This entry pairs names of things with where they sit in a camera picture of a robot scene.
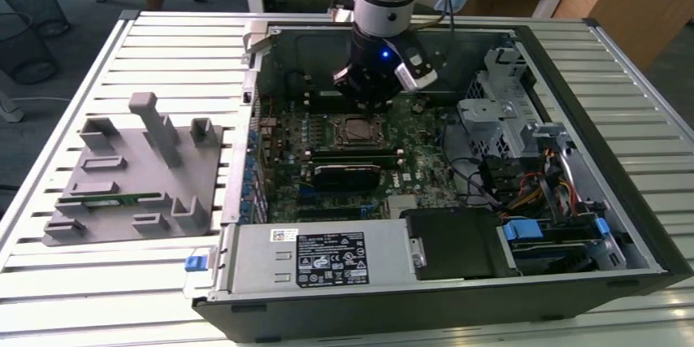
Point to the green RAM stick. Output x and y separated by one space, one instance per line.
124 199

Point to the blue bay latch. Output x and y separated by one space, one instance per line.
601 230

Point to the CPU socket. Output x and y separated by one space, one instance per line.
363 147

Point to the wooden cabinet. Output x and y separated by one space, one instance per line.
645 5

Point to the black graphics card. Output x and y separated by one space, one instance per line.
347 178

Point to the silver drive cage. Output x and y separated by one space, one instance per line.
482 113

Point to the silver power supply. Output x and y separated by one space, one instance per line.
261 249

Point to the black PC case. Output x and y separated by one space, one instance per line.
379 314

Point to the white furniture leg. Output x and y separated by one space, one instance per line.
10 109

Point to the round coin cell battery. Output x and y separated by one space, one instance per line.
418 107

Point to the silver disk bay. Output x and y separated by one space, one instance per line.
608 257

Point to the silver CPU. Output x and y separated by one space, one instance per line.
362 131

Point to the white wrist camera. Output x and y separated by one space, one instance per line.
418 76

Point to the silver chipset heatsink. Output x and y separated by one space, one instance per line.
403 203

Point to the black expansion slot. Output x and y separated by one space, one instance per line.
327 213

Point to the blue case latch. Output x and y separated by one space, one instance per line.
197 263

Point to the black plastic shroud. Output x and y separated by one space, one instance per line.
455 241

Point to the grey parts rack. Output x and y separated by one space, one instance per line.
140 184

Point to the green motherboard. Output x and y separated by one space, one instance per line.
429 160

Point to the blue disk carrier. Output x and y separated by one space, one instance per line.
524 233

